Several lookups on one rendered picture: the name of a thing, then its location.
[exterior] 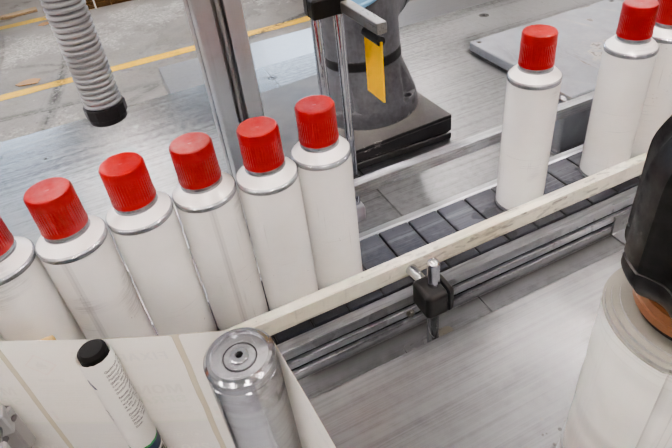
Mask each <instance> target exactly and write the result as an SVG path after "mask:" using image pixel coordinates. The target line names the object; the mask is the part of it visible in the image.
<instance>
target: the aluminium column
mask: <svg viewBox="0 0 672 448"><path fill-rule="evenodd" d="M219 1H220V6H221V10H222V14H223V18H224V23H225V27H226V32H227V36H228V41H229V46H230V50H231V55H232V60H233V64H234V69H235V74H236V79H237V83H238V88H239V93H240V98H241V103H242V108H243V113H244V118H245V120H247V119H249V118H253V117H258V116H264V111H263V106H262V102H261V97H260V92H259V87H258V82H257V77H256V72H255V67H254V62H253V57H252V52H251V47H250V42H249V37H248V32H247V27H246V22H245V18H244V13H243V8H242V3H241V0H219ZM183 3H184V7H185V11H186V15H187V18H188V22H189V26H190V30H191V33H192V37H193V41H194V45H195V48H196V52H197V56H198V60H199V64H200V67H201V71H202V75H203V79H204V82H205V86H206V90H207V94H208V97H209V101H210V105H211V109H212V112H213V116H214V120H215V124H216V127H217V131H218V135H219V139H220V143H221V146H222V150H223V154H224V158H225V161H226V165H227V169H228V173H229V174H230V175H231V176H233V177H234V179H235V181H236V174H237V172H238V170H239V169H240V168H241V167H242V166H243V159H242V155H241V151H240V147H239V142H238V138H237V134H236V129H237V127H238V126H239V124H240V118H239V113H238V108H237V103H236V98H235V94H234V89H233V84H232V80H231V75H230V71H229V66H228V61H227V57H226V52H225V48H224V43H223V39H222V34H221V30H220V25H219V21H218V17H217V13H216V9H215V5H214V0H183Z"/></svg>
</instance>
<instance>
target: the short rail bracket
mask: <svg viewBox="0 0 672 448"><path fill-rule="evenodd" d="M413 301H414V303H415V304H416V305H417V306H418V308H419V309H420V310H421V311H422V313H423V314H424V315H425V316H426V317H427V343H428V342H431V341H433V340H435V339H437V338H439V315H441V314H443V313H445V312H447V310H451V309H452V308H453V305H454V288H453V287H452V286H451V285H450V283H449V282H448V281H447V280H446V279H445V278H444V277H443V276H442V275H441V274H440V261H439V260H438V259H436V258H430V259H429V260H428V261H427V275H426V276H424V277H422V278H419V279H417V280H415V281H414V283H413Z"/></svg>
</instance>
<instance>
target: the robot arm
mask: <svg viewBox="0 0 672 448"><path fill-rule="evenodd" d="M351 1H353V2H355V3H356V4H358V5H360V6H361V7H363V8H365V9H366V10H368V11H370V12H372V13H373V14H375V15H377V16H378V17H380V18H382V19H383V20H385V21H386V22H387V33H384V34H380V35H381V36H382V37H384V38H385V43H384V45H383V61H384V81H385V100H386V102H385V103H383V102H382V101H381V100H380V99H378V98H377V97H376V96H375V95H374V94H372V93H371V92H370V91H369V90H368V86H367V72H366V58H365V44H364V36H363V35H362V34H361V30H362V29H363V28H364V26H362V25H360V24H359V23H357V22H356V21H354V20H353V19H351V18H350V17H348V16H346V15H345V14H343V19H344V30H345V41H346V51H347V62H348V73H349V84H350V95H351V105H352V116H353V127H354V130H372V129H378V128H383V127H386V126H389V125H392V124H395V123H397V122H399V121H401V120H403V119H405V118H406V117H408V116H409V115H410V114H411V113H412V112H413V111H414V110H415V108H416V106H417V103H418V99H417V89H416V85H415V83H414V81H413V79H412V76H411V74H410V72H409V70H408V68H407V66H406V63H405V61H404V59H403V57H402V51H401V41H400V31H399V20H398V16H399V14H400V13H401V12H402V10H403V9H404V7H405V6H406V4H407V3H408V2H409V0H351ZM321 23H322V32H323V40H324V49H325V57H326V66H327V74H328V83H329V91H330V98H331V99H332V100H333V101H334V102H335V110H336V118H337V127H338V128H341V129H344V121H343V111H342V102H341V92H340V83H339V73H338V63H337V54H336V44H335V35H334V25H333V16H332V17H328V18H324V19H321Z"/></svg>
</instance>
